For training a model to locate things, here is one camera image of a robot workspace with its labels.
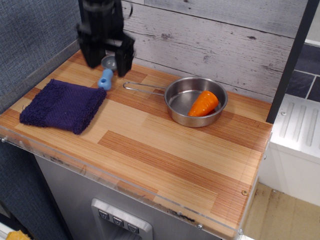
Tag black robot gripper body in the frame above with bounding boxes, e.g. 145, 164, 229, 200
76, 0, 135, 53

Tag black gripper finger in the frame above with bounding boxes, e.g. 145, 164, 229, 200
79, 39, 106, 68
115, 43, 135, 77

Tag blue grey toy spoon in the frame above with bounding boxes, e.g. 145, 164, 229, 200
97, 55, 117, 91

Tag purple folded towel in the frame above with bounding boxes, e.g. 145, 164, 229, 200
19, 79, 107, 135

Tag orange toy carrot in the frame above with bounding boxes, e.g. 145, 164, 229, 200
188, 90, 219, 117

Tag silver button control panel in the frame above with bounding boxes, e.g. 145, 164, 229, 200
91, 198, 153, 240

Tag yellow object bottom left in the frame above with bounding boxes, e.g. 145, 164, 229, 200
6, 230, 31, 240

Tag clear acrylic table guard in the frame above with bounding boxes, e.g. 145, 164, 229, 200
0, 124, 245, 240

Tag white ribbed cabinet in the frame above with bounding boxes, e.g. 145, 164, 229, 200
258, 94, 320, 206

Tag steel pan with handle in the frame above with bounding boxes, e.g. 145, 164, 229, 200
123, 76, 228, 128

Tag black vertical post right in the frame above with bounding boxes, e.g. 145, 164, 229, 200
266, 0, 320, 124

